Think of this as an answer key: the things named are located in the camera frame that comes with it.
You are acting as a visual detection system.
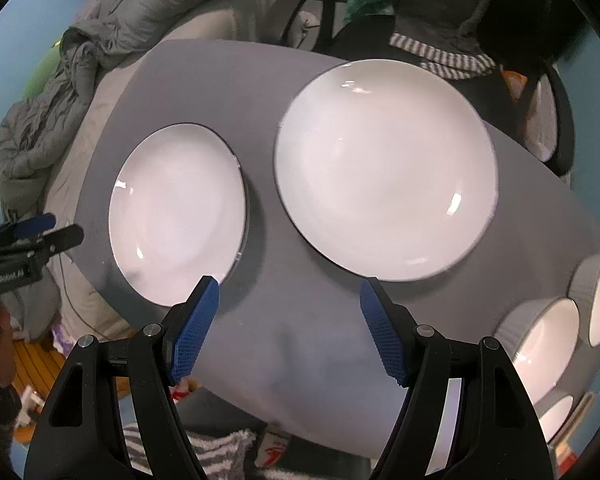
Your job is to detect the black office chair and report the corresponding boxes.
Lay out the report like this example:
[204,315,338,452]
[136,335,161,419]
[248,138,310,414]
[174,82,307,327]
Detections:
[269,0,577,177]

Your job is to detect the grey striped rug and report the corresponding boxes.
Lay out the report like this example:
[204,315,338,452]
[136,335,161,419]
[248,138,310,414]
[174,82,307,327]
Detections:
[121,426,257,480]

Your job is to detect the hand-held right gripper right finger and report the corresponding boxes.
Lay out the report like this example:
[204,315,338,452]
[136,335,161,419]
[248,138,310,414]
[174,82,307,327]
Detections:
[359,277,556,480]

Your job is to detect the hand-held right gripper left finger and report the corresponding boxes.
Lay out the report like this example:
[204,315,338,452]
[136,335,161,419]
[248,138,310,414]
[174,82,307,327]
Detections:
[22,275,221,480]

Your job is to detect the grey quilted duvet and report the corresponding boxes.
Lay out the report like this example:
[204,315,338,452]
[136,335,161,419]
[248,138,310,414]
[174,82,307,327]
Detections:
[0,0,247,211]

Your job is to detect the green cushion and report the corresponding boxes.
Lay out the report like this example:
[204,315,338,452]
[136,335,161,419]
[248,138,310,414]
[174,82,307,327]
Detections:
[22,44,67,102]

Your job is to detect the small white plate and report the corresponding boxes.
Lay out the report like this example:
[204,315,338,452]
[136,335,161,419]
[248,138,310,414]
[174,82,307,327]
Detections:
[108,123,251,307]

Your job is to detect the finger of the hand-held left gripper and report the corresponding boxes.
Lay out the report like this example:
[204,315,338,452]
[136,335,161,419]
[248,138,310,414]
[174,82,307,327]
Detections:
[0,213,57,250]
[27,224,85,257]

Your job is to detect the black cable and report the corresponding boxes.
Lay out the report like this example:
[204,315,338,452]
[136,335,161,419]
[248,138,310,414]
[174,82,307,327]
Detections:
[55,255,107,333]

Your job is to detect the red and white packet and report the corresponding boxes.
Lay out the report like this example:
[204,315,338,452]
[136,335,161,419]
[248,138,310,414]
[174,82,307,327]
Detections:
[254,424,292,470]

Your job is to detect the grey fleece garment striped cuff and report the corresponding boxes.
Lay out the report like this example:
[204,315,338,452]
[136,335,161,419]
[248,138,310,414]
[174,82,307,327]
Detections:
[389,0,502,82]

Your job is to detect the large white plate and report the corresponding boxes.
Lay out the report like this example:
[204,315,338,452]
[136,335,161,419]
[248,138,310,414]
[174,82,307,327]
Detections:
[274,59,499,282]

